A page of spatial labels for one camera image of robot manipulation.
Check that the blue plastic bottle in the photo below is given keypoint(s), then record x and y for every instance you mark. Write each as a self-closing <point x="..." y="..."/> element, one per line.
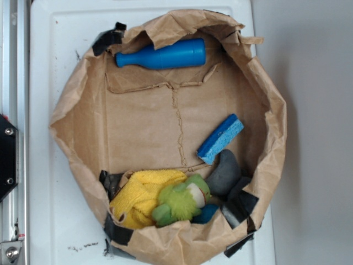
<point x="184" y="53"/>

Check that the brown paper bag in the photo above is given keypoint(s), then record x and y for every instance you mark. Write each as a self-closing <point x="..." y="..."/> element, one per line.
<point x="123" y="120"/>

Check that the blue sponge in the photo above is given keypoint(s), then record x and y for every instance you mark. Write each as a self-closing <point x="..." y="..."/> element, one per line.
<point x="220" y="138"/>

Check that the grey stone-like object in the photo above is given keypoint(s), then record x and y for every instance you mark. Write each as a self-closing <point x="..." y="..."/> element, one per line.
<point x="225" y="176"/>

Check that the green plush toy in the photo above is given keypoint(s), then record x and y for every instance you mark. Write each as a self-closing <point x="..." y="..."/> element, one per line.
<point x="180" y="202"/>

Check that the yellow towel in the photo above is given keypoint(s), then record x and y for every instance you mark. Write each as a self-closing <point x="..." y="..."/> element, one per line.
<point x="134" y="203"/>

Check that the small blue object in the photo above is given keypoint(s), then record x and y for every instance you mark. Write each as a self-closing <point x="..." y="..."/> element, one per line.
<point x="207" y="212"/>

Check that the white plastic tray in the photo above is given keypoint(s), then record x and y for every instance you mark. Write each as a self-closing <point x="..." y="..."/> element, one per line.
<point x="62" y="228"/>

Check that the black mounting plate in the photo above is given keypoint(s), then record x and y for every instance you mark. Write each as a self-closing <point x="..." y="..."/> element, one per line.
<point x="8" y="157"/>

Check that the aluminium frame rail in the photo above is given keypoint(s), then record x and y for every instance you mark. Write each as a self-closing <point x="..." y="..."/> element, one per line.
<point x="15" y="27"/>

